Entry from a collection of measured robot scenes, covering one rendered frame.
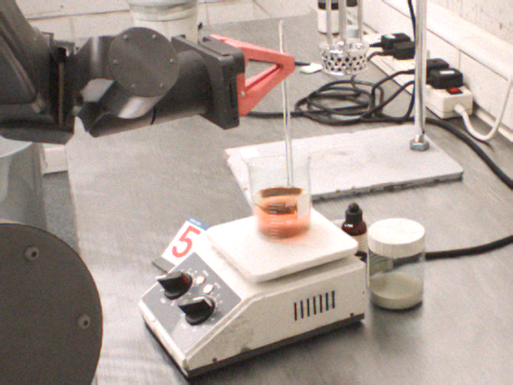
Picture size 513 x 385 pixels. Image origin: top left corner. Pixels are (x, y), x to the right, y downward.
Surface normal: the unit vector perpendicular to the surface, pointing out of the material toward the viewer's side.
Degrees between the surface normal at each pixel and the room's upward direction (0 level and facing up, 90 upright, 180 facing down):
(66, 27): 90
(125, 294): 0
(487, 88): 90
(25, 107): 143
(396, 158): 0
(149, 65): 58
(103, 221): 0
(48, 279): 84
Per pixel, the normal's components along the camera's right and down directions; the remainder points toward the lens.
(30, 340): 0.76, 0.17
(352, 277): 0.50, 0.37
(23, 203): 0.86, 0.27
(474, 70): -0.96, 0.15
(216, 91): -0.84, 0.26
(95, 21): 0.29, 0.42
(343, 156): -0.03, -0.90
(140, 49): 0.45, -0.18
